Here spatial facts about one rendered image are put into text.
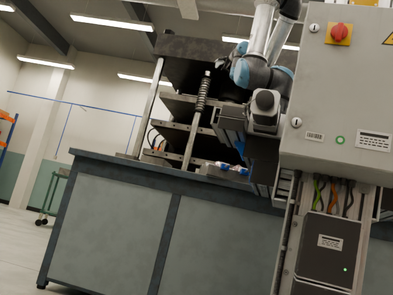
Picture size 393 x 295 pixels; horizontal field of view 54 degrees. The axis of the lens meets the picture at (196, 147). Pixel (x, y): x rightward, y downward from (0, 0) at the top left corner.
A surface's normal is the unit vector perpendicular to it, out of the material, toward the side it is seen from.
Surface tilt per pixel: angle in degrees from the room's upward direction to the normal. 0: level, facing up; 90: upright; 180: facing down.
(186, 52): 90
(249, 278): 90
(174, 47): 90
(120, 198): 90
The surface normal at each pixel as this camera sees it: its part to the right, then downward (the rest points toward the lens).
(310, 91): -0.20, -0.23
